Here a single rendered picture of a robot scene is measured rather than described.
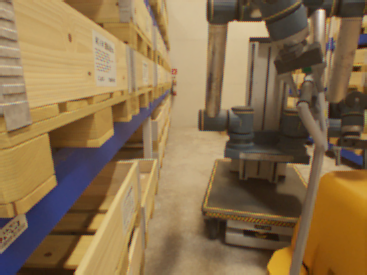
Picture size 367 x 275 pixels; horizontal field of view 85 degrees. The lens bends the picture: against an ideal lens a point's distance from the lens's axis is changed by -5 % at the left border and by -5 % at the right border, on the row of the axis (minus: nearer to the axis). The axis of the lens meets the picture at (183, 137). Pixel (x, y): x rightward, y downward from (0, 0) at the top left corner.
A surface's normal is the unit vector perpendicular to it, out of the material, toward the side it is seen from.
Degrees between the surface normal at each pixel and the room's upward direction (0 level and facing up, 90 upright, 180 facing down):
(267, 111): 90
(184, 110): 90
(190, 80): 90
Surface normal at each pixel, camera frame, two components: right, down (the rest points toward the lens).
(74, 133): 0.03, 0.26
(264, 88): -0.25, 0.25
